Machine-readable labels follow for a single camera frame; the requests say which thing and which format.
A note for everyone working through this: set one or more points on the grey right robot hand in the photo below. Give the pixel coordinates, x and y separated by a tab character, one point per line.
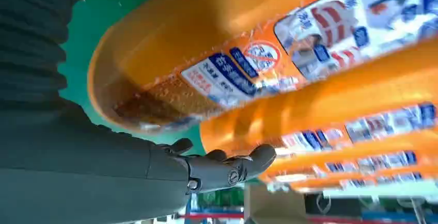
85	167

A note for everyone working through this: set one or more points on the right arm ribbed grey sleeve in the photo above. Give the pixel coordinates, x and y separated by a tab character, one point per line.
30	41

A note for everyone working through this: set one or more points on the green table mat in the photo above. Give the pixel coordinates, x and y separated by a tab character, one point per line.
92	17

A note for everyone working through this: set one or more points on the brown cardboard box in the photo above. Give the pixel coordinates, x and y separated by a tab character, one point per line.
273	205

